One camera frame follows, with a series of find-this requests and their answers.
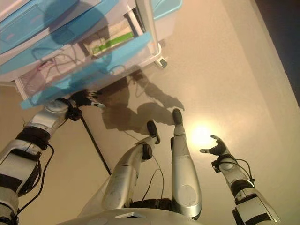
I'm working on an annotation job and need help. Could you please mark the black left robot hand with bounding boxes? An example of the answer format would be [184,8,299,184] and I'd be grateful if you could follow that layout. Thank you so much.
[70,90,105,109]

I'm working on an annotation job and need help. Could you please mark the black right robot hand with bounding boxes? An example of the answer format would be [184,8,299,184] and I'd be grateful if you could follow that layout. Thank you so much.
[199,135,229,157]

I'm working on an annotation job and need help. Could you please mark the blue handled cart drawer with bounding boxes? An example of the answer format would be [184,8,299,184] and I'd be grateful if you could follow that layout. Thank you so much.
[0,14,99,57]
[14,21,152,110]
[0,0,120,31]

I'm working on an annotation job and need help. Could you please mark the green white medicine box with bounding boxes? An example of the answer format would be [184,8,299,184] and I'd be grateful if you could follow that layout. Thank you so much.
[90,32,135,57]

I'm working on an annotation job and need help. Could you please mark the black floor edge strip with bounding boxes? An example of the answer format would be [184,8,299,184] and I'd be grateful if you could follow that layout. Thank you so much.
[81,116,112,175]

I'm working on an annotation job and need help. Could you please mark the silver left robot leg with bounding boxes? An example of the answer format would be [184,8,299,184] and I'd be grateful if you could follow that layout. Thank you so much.
[102,120,161,211]

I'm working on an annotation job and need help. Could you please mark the white medical cart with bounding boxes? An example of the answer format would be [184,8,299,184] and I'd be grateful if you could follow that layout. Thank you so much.
[0,0,168,101]

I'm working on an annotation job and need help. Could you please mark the grey robot torso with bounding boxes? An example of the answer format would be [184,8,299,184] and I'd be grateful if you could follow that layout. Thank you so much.
[55,198,200,225]

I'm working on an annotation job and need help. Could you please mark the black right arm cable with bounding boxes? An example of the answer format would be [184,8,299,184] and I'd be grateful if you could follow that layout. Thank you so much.
[234,158,256,186]

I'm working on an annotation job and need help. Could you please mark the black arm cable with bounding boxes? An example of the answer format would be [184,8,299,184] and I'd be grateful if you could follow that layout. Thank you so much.
[16,142,56,211]
[234,158,256,186]

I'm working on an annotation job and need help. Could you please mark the white wire side basket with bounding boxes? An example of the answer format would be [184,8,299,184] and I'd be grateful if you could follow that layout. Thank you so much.
[14,70,47,99]

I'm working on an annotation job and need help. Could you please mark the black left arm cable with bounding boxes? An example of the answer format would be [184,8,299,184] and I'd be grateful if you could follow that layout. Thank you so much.
[16,142,56,211]

